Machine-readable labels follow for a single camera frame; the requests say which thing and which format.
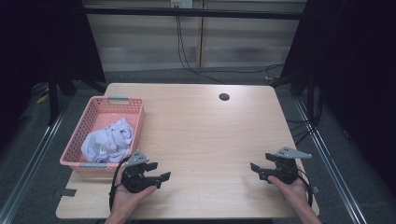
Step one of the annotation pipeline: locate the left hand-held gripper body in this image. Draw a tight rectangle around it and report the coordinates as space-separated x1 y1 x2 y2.
120 149 163 194

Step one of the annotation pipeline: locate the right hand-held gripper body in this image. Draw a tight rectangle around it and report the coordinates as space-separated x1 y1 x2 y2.
259 147 313 185

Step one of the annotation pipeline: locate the lavender printed cloth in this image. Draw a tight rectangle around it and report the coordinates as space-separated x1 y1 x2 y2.
80 117 135 164

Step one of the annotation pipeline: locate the pink plastic basket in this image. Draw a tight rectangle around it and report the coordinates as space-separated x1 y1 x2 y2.
59 95 146 175

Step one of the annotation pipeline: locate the person's right hand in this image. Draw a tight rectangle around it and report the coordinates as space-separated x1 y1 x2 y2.
267 175 308 210

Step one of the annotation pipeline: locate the person's left hand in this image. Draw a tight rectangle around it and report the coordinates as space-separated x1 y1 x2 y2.
109 182 158 219

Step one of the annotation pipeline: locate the black tape piece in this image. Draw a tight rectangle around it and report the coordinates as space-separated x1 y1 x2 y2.
60 188 78 198

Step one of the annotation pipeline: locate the black metal stand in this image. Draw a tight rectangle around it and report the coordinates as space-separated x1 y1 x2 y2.
270 69 316 120
47 68 107 127

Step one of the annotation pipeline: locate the black curtain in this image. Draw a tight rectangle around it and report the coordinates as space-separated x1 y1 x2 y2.
0 0 106 150
279 0 396 188

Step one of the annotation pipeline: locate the black horizontal bar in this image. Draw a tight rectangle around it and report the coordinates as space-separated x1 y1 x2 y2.
83 7 305 21

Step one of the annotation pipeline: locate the white power outlet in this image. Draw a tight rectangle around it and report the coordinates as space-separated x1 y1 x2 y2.
170 0 194 9

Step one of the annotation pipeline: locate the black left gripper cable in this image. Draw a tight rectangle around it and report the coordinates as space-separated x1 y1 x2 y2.
108 156 131 213

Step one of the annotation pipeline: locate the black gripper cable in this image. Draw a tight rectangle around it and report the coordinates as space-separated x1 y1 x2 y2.
296 169 314 208
108 156 131 213

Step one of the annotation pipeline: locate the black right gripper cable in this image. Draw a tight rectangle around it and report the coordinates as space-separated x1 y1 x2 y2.
296 169 314 208

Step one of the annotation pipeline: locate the bundle of black floor cables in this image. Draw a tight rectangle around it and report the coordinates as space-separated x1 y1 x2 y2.
285 117 323 147

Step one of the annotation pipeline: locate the metal floor rail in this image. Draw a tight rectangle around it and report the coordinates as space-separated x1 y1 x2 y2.
293 97 369 224
0 101 73 224

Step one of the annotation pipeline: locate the black wall cable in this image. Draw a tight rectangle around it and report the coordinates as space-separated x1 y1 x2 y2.
175 14 226 85

